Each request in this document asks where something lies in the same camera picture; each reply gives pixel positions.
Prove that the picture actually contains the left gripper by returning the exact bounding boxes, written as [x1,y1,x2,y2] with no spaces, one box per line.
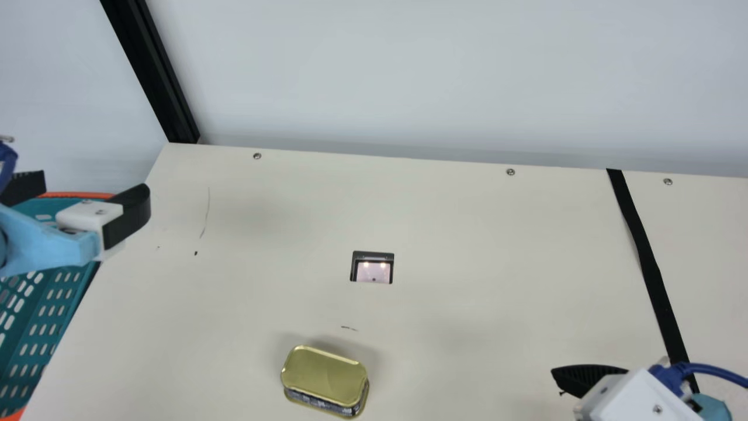
[0,170,152,278]

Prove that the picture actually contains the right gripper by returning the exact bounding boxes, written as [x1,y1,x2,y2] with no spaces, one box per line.
[550,363,732,421]

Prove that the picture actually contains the black strip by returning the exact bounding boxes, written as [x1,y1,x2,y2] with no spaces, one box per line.
[606,168,700,394]

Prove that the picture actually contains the teal shopping basket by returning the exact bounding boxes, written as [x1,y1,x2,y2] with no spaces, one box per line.
[0,191,116,421]

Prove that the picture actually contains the small square scanner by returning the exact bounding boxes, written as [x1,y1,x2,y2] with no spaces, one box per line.
[349,251,396,286]

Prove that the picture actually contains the gold rectangular tin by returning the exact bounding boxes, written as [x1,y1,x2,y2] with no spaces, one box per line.
[280,344,370,419]

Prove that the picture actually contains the blue cable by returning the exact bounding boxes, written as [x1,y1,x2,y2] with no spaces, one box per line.
[0,142,19,194]
[648,361,748,399]

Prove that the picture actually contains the black post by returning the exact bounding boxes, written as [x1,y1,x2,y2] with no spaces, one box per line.
[99,0,200,144]

